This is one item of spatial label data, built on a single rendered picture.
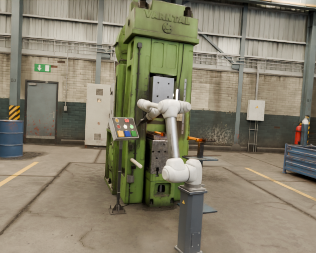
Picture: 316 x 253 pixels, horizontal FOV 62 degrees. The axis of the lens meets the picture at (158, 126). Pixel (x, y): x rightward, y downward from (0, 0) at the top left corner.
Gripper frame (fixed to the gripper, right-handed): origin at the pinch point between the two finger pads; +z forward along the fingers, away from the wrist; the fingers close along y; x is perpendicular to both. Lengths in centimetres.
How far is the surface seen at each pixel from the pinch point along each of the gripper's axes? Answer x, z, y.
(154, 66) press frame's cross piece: 81, -20, 42
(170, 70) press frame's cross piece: 72, -27, 63
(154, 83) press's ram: 52, -18, 32
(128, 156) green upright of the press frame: -22, 53, 14
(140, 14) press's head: 140, -47, 18
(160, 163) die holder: -45, 26, 41
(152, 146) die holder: -22.4, 19.0, 29.8
